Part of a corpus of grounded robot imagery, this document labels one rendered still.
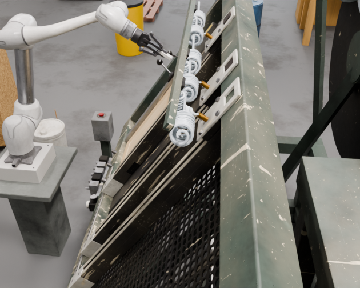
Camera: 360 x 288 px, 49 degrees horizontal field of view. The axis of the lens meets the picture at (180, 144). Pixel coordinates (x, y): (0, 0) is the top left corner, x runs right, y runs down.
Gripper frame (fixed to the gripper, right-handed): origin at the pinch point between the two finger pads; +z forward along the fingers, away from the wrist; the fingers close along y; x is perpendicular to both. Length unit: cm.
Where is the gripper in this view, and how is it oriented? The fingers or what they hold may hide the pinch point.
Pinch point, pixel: (166, 55)
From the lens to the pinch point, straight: 217.6
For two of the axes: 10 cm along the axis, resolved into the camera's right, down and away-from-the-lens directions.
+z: 8.3, 4.9, 2.8
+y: 5.6, -6.3, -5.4
